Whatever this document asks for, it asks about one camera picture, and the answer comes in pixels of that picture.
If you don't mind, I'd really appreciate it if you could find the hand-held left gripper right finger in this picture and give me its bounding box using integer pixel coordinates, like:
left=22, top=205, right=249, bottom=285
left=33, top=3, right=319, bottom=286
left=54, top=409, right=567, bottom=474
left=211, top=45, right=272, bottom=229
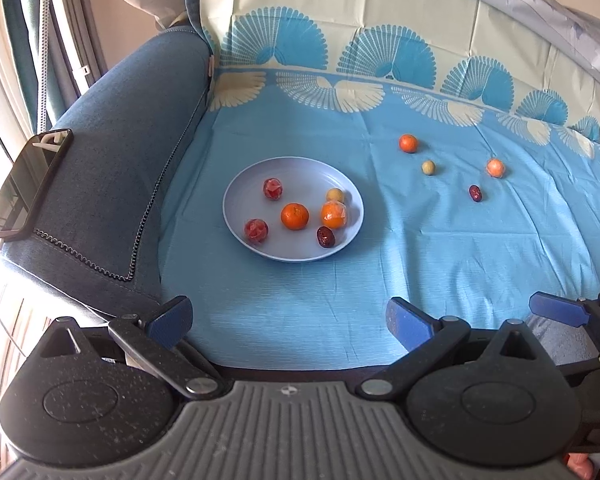
left=355, top=297, right=552, bottom=403

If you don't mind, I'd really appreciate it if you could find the black smartphone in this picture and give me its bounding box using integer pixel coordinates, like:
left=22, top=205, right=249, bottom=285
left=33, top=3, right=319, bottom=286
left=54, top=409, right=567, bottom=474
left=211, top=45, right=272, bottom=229
left=0, top=128, right=75, bottom=240

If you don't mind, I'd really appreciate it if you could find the grey curtain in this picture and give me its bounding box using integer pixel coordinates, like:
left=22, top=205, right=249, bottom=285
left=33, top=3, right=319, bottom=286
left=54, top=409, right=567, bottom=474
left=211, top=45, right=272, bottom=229
left=0, top=0, right=107, bottom=126

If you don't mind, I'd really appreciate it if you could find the light blue round plate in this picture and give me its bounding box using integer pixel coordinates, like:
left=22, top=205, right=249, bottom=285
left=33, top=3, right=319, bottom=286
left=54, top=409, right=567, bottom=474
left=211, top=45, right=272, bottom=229
left=222, top=156, right=365, bottom=263

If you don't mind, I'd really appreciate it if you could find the garment steamer with braided hose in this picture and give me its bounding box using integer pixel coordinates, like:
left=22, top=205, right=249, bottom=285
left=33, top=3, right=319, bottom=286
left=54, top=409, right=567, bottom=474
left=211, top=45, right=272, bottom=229
left=32, top=0, right=55, bottom=135

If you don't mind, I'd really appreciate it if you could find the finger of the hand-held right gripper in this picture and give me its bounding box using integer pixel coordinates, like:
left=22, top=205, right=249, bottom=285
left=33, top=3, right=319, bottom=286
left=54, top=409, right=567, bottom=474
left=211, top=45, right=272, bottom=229
left=528, top=291, right=600, bottom=367

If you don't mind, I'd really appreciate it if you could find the person's right hand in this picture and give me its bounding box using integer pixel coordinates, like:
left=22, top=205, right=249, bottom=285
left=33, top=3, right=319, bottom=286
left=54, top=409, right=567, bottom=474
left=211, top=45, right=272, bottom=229
left=564, top=451, right=600, bottom=480

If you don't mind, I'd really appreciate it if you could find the blue fan-patterned tablecloth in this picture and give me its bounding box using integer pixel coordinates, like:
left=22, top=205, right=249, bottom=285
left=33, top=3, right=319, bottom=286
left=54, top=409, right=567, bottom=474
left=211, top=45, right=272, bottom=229
left=156, top=0, right=600, bottom=370

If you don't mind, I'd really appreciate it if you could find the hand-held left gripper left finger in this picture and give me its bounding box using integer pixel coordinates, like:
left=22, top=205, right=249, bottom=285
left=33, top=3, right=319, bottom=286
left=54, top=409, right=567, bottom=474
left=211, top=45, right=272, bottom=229
left=39, top=295, right=224, bottom=402

